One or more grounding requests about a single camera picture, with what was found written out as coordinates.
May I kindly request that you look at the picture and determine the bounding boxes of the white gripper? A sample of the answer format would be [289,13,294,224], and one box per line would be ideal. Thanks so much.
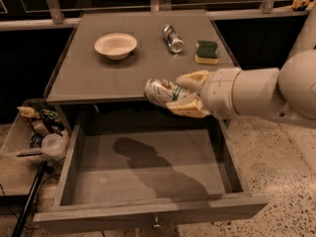
[166,67,241,119]

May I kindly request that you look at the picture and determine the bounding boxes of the green white 7up can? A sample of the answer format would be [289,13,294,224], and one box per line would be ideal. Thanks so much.
[144,79,193,108]

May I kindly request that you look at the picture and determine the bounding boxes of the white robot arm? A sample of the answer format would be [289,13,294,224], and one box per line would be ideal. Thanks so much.
[167,7,316,128]

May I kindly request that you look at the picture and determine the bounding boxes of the silver blue soda can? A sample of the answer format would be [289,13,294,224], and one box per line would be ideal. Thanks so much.
[161,24,184,53]

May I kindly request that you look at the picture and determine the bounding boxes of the grey cabinet counter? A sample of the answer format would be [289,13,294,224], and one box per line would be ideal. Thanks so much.
[43,9,252,136]

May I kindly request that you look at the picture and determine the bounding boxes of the open grey top drawer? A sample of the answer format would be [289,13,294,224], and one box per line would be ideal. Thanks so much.
[34,119,268,233]

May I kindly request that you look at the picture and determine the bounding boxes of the metal drawer knob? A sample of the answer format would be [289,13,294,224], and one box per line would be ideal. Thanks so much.
[152,217,162,229]

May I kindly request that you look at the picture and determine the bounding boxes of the green yellow sponge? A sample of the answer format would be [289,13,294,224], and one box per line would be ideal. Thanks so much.
[195,40,218,65]

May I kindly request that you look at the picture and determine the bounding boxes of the white bowl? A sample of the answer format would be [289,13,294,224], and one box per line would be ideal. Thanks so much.
[94,33,137,60]

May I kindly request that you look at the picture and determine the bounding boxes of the clear plastic cup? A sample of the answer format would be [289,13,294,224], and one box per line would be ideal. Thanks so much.
[41,133,67,161]

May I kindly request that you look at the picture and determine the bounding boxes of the snack packets in bin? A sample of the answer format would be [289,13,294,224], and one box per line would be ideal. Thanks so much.
[18,107,64,148]

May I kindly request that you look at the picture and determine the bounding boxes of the clear plastic storage bin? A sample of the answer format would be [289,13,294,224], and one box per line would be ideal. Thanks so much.
[0,113,70,196]

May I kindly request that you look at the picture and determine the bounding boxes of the black pole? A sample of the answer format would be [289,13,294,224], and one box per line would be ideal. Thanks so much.
[11,161,47,237]

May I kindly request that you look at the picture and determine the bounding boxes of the metal railing frame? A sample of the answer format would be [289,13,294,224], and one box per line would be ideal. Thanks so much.
[0,0,315,31]

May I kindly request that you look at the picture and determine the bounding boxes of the yellow object on rail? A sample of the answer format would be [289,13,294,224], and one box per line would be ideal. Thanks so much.
[291,0,314,11]

